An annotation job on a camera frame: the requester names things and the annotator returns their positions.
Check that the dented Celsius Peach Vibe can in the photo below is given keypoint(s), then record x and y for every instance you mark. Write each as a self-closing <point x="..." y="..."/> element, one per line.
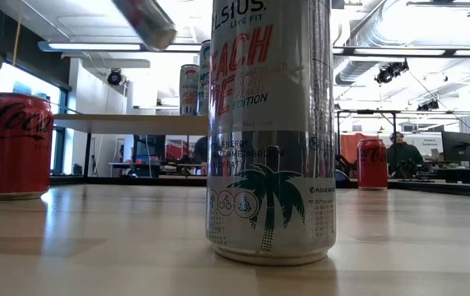
<point x="189" y="90"/>

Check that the round black speaker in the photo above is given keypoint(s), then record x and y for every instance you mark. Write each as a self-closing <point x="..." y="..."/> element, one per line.
<point x="114" y="77"/>

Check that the black metal workstation frame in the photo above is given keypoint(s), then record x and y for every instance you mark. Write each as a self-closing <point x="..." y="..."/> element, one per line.
<point x="366" y="112"/>

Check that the person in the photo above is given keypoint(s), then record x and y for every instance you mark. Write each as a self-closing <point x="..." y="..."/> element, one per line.
<point x="403" y="156"/>
<point x="201" y="150"/>

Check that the red Coca-Cola can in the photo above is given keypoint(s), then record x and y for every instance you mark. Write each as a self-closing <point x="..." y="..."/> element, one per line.
<point x="372" y="164"/>
<point x="15" y="156"/>

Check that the white printed sign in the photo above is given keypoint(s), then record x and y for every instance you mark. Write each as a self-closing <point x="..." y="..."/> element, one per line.
<point x="432" y="144"/>

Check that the black spotlight cluster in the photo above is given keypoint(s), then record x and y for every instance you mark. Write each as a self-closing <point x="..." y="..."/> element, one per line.
<point x="428" y="105"/>
<point x="391" y="72"/>

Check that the cluttered workbench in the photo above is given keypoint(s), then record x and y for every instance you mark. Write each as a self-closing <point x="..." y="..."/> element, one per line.
<point x="153" y="165"/>

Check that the black ceiling beam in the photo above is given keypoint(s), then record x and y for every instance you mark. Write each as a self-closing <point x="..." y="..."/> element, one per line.
<point x="343" y="51"/>

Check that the blue rounded object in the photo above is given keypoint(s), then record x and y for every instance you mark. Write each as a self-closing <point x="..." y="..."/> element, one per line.
<point x="340" y="177"/>

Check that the silver ventilation duct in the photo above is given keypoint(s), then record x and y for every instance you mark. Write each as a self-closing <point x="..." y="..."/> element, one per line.
<point x="356" y="67"/>

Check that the black computer monitor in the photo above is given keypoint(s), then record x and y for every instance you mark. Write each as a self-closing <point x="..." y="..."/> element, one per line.
<point x="457" y="144"/>

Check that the red cloth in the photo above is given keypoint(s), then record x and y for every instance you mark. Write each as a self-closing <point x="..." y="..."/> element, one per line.
<point x="349" y="141"/>

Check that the black aluminium table frame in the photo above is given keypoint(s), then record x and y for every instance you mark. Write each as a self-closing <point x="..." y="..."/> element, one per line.
<point x="424" y="187"/>

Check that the wooden shelf with black legs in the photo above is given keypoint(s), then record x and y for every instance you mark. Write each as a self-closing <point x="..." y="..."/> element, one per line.
<point x="136" y="123"/>

